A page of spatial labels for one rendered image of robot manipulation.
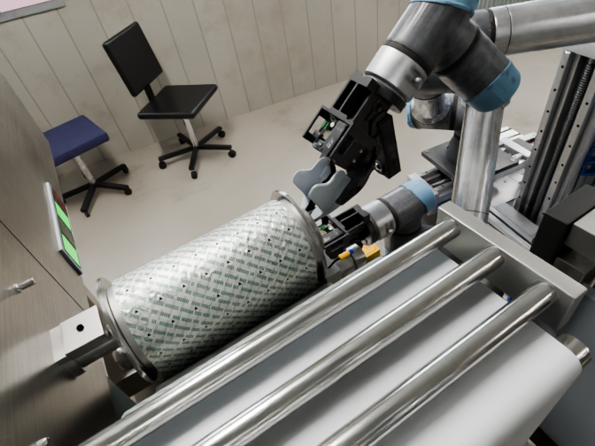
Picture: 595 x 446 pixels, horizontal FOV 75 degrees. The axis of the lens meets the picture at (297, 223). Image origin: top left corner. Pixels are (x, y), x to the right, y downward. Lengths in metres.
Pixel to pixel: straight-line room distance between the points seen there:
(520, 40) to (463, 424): 0.62
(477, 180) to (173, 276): 0.62
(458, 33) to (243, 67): 3.07
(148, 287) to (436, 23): 0.47
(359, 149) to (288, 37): 3.11
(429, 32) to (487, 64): 0.10
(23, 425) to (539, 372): 0.38
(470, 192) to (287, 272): 0.47
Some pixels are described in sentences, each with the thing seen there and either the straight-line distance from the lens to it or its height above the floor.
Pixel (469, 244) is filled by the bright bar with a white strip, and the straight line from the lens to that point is 0.29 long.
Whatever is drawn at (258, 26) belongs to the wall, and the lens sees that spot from 3.52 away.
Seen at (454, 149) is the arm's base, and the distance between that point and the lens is 1.41.
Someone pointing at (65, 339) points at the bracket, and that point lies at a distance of 0.54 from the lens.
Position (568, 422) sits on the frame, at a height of 1.22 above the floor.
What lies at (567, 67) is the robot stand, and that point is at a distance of 1.21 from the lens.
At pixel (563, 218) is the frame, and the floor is 1.44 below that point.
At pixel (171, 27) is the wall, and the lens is 3.38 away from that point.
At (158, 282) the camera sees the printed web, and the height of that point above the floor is 1.31.
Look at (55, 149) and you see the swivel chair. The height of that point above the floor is 0.49.
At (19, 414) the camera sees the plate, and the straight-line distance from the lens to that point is 0.43.
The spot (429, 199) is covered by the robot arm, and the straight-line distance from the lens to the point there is 0.81.
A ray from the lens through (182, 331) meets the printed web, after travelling 0.50.
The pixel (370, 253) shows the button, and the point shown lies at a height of 0.92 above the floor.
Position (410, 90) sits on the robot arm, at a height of 1.41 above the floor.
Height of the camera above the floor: 1.66
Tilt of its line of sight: 43 degrees down
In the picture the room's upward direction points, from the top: 11 degrees counter-clockwise
